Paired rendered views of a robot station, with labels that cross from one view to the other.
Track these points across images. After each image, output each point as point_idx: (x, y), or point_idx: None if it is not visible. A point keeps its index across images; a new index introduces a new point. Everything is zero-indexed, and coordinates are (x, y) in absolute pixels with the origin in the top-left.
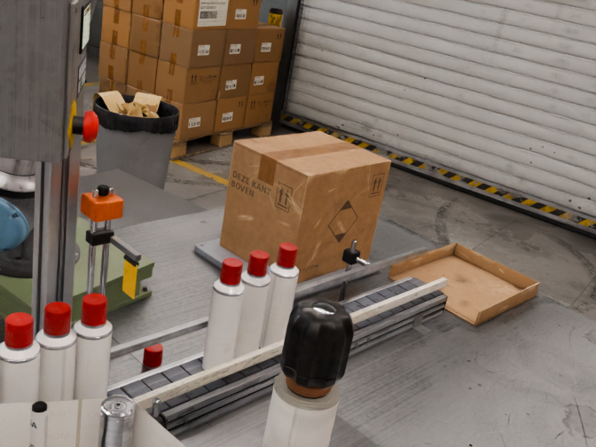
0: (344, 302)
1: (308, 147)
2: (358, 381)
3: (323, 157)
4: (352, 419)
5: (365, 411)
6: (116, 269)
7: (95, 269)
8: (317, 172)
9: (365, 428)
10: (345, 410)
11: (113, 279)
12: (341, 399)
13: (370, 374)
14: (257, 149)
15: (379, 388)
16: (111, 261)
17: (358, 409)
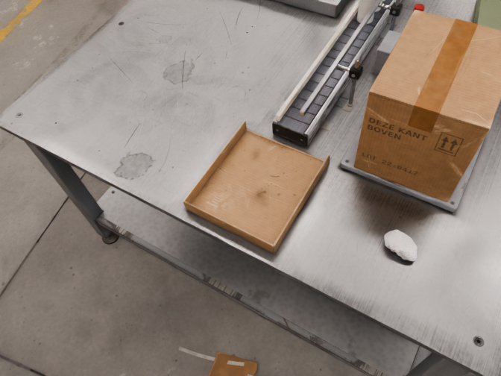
0: (344, 75)
1: (458, 64)
2: (312, 45)
3: (429, 51)
4: (306, 24)
5: (301, 30)
6: (486, 19)
7: (496, 14)
8: (413, 17)
9: (298, 21)
10: (312, 27)
11: (478, 14)
12: (316, 31)
13: (307, 53)
14: (488, 29)
15: (299, 45)
16: (496, 23)
17: (306, 30)
